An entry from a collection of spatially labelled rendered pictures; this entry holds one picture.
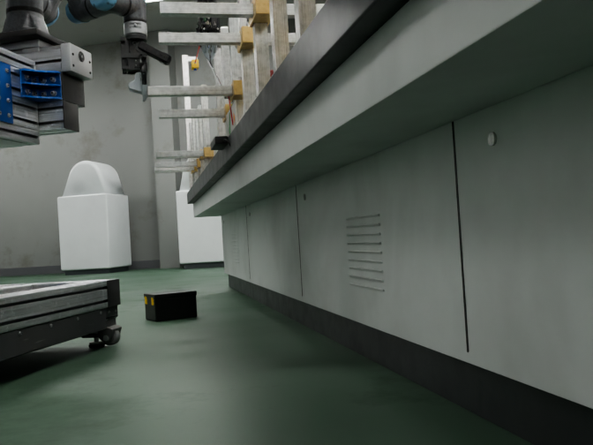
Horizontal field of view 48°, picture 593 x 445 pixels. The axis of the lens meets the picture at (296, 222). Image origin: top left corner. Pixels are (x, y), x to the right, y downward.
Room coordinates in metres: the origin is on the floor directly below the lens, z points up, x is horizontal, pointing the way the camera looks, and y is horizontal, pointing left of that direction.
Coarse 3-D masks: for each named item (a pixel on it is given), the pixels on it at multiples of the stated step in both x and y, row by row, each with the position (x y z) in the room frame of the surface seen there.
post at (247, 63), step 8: (240, 0) 2.01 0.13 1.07; (248, 0) 2.02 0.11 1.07; (240, 24) 2.01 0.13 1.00; (248, 56) 2.02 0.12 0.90; (248, 64) 2.02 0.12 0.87; (248, 72) 2.02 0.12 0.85; (248, 80) 2.02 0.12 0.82; (248, 88) 2.02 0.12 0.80; (248, 96) 2.01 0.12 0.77; (248, 104) 2.01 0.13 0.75
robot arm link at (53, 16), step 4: (52, 0) 2.29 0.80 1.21; (56, 0) 2.30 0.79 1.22; (60, 0) 2.32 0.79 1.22; (52, 4) 2.29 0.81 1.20; (56, 4) 2.31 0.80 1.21; (48, 8) 2.26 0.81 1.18; (52, 8) 2.30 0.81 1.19; (56, 8) 2.33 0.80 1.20; (44, 12) 2.26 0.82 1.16; (48, 12) 2.28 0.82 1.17; (52, 12) 2.31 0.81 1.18; (56, 12) 2.35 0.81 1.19; (44, 16) 2.28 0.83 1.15; (48, 16) 2.29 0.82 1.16; (52, 16) 2.32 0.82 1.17; (56, 16) 2.36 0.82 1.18; (44, 20) 2.30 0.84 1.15; (48, 20) 2.32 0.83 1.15; (52, 20) 2.34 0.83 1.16; (48, 24) 2.34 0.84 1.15; (52, 24) 2.36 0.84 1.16
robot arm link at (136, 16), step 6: (132, 0) 2.11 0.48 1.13; (138, 0) 2.13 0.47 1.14; (144, 0) 2.15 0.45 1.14; (132, 6) 2.11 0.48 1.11; (138, 6) 2.13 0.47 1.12; (144, 6) 2.15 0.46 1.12; (132, 12) 2.13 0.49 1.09; (138, 12) 2.13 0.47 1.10; (144, 12) 2.15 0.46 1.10; (126, 18) 2.13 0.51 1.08; (132, 18) 2.13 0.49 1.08; (138, 18) 2.13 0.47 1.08; (144, 18) 2.15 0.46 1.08
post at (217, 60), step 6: (216, 54) 2.76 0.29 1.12; (216, 60) 2.76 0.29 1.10; (216, 66) 2.76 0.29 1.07; (216, 72) 2.76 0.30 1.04; (216, 84) 2.75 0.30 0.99; (216, 96) 2.76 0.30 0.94; (222, 96) 2.76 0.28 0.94; (216, 102) 2.77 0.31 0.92; (222, 102) 2.76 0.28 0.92; (216, 108) 2.78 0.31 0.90; (222, 108) 2.76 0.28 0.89; (222, 126) 2.76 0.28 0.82; (222, 132) 2.76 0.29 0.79
